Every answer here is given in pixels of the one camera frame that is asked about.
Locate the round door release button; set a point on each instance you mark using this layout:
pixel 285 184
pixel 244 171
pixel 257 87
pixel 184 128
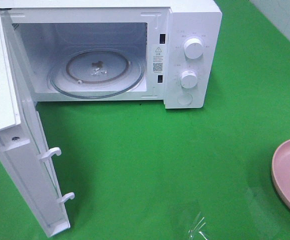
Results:
pixel 185 99

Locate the white microwave knob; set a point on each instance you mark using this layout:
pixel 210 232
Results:
pixel 193 48
pixel 188 79

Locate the white microwave door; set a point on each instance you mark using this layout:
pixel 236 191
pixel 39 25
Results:
pixel 24 151

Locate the glass microwave turntable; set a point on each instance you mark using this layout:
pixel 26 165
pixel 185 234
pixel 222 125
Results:
pixel 97 74

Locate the white microwave oven body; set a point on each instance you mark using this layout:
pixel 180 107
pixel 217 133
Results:
pixel 152 30

